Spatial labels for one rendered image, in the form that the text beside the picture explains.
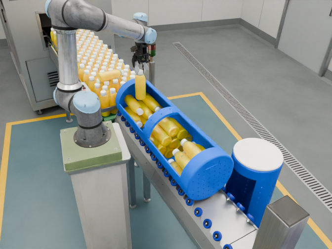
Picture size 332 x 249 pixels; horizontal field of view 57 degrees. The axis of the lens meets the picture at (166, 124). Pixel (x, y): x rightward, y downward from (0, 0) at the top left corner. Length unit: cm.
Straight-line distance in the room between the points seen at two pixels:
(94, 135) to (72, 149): 13
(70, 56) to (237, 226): 111
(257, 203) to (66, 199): 172
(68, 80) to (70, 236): 152
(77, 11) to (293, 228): 107
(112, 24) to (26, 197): 206
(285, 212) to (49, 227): 234
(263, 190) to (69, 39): 128
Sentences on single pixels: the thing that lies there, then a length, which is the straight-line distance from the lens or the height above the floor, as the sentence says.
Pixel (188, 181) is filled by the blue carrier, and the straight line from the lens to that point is 143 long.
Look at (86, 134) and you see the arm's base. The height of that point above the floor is 127.
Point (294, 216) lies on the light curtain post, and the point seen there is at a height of 170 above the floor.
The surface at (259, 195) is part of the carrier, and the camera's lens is 186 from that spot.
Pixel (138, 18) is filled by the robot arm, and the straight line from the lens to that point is 173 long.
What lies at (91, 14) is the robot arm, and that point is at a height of 180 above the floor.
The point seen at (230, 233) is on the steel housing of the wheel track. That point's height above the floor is 93.
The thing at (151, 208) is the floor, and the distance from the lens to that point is 277.
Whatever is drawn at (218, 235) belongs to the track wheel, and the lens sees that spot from 147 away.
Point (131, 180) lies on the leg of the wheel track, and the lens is 252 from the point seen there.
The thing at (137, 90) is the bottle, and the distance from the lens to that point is 193.
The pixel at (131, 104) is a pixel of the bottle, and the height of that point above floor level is 112.
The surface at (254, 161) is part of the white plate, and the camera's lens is 175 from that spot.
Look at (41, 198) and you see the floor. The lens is 303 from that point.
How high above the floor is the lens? 218
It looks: 36 degrees down
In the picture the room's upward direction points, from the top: 2 degrees clockwise
